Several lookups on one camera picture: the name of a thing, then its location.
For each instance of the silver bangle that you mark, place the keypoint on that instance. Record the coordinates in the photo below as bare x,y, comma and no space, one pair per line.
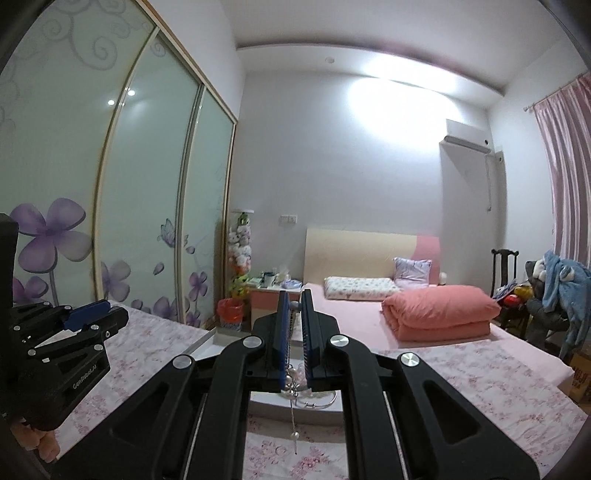
321,403

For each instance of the pink bed sheet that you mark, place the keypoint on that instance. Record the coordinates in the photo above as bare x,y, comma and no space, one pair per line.
351,323

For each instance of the pink curtain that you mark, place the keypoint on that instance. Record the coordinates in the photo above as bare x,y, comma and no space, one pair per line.
565,175

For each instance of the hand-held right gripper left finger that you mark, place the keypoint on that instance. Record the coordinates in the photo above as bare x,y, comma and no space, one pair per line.
282,350

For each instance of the beige and pink headboard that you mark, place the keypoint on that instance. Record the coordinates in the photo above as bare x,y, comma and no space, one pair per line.
360,254

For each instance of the white cup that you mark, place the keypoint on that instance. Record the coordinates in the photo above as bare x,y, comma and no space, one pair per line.
268,279

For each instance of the red waste bin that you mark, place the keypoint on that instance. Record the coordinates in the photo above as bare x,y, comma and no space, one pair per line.
230,314

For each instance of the shallow grey cardboard box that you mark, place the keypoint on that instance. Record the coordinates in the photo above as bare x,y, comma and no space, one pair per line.
203,348

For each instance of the white air conditioner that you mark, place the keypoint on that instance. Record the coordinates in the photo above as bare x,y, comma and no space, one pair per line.
466,136

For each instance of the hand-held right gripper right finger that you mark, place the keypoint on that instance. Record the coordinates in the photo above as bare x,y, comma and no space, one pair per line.
305,350

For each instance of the colourful toys pile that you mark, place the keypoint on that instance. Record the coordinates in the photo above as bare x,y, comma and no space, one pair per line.
515,295

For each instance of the white air conditioner pipe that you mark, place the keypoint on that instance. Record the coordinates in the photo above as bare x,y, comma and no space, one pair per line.
488,184

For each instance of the pearl drop earring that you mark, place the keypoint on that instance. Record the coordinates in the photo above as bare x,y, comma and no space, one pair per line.
291,381

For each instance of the small lilac pillow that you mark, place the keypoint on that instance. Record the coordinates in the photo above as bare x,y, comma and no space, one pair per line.
412,272

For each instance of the flat floral pillow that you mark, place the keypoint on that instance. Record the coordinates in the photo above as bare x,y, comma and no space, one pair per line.
360,287

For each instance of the brown cardboard box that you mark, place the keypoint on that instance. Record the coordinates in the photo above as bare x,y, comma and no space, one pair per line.
581,374

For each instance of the hanging stack of plush toys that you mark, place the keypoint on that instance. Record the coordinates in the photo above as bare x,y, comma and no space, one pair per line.
240,254

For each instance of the pink and white nightstand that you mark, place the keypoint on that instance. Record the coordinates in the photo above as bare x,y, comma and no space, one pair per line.
268,304

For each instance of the grey plush pile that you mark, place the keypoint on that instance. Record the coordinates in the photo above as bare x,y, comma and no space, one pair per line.
538,304

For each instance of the dark wooden chair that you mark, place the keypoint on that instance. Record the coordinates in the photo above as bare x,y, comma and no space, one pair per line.
504,270

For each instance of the floral glass sliding wardrobe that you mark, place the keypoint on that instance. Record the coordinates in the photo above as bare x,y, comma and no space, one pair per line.
138,184

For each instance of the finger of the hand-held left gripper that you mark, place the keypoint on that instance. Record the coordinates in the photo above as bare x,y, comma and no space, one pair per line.
87,316
111,323

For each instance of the blue fleece garment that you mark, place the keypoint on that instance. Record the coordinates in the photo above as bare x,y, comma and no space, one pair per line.
565,295

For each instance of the white wall socket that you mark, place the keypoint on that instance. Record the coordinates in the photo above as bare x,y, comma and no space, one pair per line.
289,219

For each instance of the folded pink quilt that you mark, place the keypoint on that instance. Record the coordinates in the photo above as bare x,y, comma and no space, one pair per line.
438,314

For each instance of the floral bed sheet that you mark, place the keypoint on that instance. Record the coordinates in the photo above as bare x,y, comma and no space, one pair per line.
461,383

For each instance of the person's left hand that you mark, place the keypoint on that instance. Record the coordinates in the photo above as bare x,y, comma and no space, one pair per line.
44,443

